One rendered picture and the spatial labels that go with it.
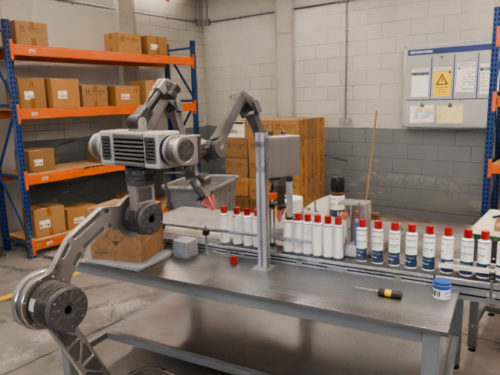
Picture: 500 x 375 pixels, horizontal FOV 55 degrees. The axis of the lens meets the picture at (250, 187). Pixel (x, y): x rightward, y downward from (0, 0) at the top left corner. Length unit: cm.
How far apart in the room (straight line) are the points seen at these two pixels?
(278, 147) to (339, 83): 496
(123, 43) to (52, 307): 488
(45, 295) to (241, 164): 454
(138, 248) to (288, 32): 556
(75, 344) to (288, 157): 125
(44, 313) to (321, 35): 607
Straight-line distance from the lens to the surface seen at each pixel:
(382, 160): 692
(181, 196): 493
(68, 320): 200
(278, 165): 223
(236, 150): 624
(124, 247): 253
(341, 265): 234
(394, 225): 225
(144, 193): 220
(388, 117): 685
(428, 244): 223
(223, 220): 258
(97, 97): 618
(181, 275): 234
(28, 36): 576
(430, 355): 196
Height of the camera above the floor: 165
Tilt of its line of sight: 10 degrees down
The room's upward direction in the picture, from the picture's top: 2 degrees counter-clockwise
